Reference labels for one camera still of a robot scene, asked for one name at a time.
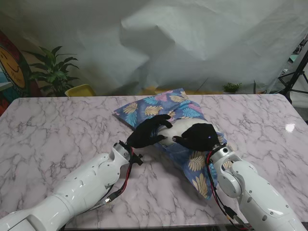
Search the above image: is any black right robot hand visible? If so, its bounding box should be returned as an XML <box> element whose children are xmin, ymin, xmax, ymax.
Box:
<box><xmin>172</xmin><ymin>122</ymin><xmax>219</xmax><ymax>151</ymax></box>

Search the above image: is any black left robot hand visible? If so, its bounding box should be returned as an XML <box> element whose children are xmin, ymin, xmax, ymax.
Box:
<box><xmin>127</xmin><ymin>114</ymin><xmax>173</xmax><ymax>149</ymax></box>

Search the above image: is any white pillow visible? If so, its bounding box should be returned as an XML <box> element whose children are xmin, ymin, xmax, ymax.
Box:
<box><xmin>155</xmin><ymin>120</ymin><xmax>223</xmax><ymax>147</ymax></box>

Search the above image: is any blue leaf-print pillowcase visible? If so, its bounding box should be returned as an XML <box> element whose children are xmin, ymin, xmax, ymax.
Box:
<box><xmin>113</xmin><ymin>88</ymin><xmax>234</xmax><ymax>200</ymax></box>

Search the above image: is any yellow wooden bench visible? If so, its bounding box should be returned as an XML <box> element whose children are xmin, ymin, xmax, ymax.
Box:
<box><xmin>138</xmin><ymin>86</ymin><xmax>224</xmax><ymax>96</ymax></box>

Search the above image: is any small green plant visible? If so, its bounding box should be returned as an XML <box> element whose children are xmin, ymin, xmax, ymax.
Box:
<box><xmin>222</xmin><ymin>82</ymin><xmax>243</xmax><ymax>94</ymax></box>

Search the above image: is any yellow chair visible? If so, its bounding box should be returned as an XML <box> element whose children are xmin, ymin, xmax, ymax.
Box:
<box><xmin>64</xmin><ymin>83</ymin><xmax>98</xmax><ymax>97</ymax></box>

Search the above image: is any white backdrop sheet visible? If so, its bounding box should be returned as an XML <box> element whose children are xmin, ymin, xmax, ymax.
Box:
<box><xmin>0</xmin><ymin>0</ymin><xmax>308</xmax><ymax>96</ymax></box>

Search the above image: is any large green potted plant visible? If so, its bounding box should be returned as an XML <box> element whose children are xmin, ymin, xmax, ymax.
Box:
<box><xmin>24</xmin><ymin>45</ymin><xmax>80</xmax><ymax>97</ymax></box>

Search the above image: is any black tripod stand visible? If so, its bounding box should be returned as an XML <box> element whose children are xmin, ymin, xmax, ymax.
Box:
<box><xmin>278</xmin><ymin>32</ymin><xmax>308</xmax><ymax>104</ymax></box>

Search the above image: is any colourful smiley face mural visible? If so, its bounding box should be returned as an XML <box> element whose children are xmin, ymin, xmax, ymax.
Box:
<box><xmin>0</xmin><ymin>30</ymin><xmax>37</xmax><ymax>116</ymax></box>

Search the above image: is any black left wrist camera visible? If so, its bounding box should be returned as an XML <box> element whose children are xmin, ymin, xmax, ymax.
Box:
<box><xmin>131</xmin><ymin>154</ymin><xmax>144</xmax><ymax>167</ymax></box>

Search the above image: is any red black right arm cable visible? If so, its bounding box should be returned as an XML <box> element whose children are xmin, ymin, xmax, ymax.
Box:
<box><xmin>205</xmin><ymin>149</ymin><xmax>251</xmax><ymax>229</ymax></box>

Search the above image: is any red black arm cable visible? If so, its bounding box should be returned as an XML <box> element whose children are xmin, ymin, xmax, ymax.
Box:
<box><xmin>205</xmin><ymin>149</ymin><xmax>251</xmax><ymax>229</ymax></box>
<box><xmin>91</xmin><ymin>146</ymin><xmax>135</xmax><ymax>210</ymax></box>

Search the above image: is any red black left arm cable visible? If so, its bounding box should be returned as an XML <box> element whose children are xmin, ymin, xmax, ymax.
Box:
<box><xmin>91</xmin><ymin>146</ymin><xmax>135</xmax><ymax>210</ymax></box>

